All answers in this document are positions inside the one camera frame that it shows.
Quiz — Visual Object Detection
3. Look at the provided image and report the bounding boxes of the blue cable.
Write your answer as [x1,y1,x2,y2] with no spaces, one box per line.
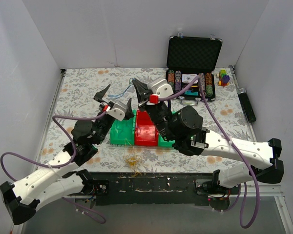
[106,78,137,98]

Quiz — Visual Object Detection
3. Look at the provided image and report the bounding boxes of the yellow cable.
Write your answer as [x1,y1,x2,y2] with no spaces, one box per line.
[122,138,144,176]

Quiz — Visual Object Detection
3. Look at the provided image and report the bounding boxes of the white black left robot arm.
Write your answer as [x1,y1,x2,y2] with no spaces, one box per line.
[0,88,134,225]

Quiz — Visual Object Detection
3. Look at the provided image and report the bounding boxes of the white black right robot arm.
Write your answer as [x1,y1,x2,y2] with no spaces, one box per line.
[132,78,284,195]

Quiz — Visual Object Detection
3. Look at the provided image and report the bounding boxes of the floral table mat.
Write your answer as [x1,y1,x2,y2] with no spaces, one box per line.
[38,68,255,173]

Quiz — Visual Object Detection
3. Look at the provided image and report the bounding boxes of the green plastic bin right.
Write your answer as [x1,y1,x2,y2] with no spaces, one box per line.
[155,110,176,148]

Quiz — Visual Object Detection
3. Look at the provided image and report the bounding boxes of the green plastic bin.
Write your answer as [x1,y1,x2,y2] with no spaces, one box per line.
[155,110,176,148]
[110,110,136,146]

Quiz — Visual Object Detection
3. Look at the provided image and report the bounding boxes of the green plastic bin left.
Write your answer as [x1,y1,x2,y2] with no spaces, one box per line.
[110,110,136,146]

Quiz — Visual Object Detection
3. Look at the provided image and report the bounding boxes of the red plastic bin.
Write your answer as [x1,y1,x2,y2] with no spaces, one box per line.
[134,111,159,147]

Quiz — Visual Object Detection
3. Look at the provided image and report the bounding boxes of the teal plastic piece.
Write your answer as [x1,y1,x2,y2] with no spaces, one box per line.
[184,90,198,96]

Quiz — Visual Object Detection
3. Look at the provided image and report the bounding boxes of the white card deck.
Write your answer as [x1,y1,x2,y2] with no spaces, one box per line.
[182,74,197,83]

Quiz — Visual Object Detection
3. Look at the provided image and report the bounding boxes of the black poker chip case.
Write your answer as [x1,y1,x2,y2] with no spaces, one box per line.
[166,36,223,101]

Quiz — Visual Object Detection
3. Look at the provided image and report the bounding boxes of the colourful toy block train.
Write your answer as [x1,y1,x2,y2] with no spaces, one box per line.
[216,70,230,87]

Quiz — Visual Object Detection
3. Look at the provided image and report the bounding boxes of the black cylindrical flashlight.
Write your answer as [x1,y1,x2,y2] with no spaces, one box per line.
[237,88,256,123]

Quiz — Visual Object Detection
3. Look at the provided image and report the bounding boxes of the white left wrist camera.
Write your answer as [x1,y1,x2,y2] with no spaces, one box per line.
[107,101,127,121]

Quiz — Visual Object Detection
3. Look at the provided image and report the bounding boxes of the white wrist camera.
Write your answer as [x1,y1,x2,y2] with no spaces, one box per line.
[107,101,127,121]
[147,78,173,105]

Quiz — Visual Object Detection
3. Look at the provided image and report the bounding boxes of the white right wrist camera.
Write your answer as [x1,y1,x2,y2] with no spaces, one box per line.
[147,78,173,105]

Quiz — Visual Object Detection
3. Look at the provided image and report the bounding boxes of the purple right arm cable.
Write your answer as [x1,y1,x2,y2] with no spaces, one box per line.
[158,75,261,229]

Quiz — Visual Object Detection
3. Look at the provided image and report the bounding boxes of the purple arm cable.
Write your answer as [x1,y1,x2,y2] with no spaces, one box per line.
[158,75,261,229]
[0,111,113,224]

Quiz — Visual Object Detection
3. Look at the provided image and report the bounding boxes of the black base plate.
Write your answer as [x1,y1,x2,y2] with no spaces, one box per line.
[63,172,245,208]

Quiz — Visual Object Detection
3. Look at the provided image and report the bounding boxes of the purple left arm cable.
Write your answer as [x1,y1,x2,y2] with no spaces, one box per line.
[0,111,113,224]

